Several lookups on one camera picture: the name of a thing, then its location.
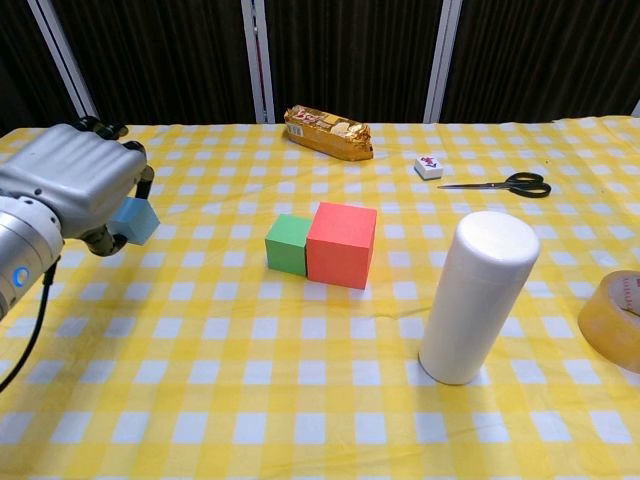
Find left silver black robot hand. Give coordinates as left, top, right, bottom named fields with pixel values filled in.
left=0, top=115, right=156, bottom=259

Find small blue cube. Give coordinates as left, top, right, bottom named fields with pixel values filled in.
left=109, top=195, right=161, bottom=246

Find green cube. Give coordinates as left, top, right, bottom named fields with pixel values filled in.
left=264, top=213, right=314, bottom=277

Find large red cube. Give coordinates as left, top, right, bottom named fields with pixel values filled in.
left=305, top=201, right=378, bottom=291

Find gold biscuit packet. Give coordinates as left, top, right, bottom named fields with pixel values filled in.
left=283, top=104, right=375, bottom=163

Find black pleated curtain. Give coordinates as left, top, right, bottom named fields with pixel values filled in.
left=0, top=0, right=640, bottom=136

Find yellow checkered tablecloth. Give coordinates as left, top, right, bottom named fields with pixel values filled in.
left=0, top=115, right=640, bottom=480

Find white mahjong tile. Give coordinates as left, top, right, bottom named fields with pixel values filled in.
left=413, top=153, right=445, bottom=182

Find white cylindrical bottle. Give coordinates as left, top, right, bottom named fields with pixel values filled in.
left=417, top=210, right=542, bottom=386

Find clear tape roll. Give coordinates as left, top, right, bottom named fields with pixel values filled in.
left=577, top=269, right=640, bottom=374

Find black handled scissors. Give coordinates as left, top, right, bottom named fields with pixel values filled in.
left=437, top=171, right=552, bottom=199

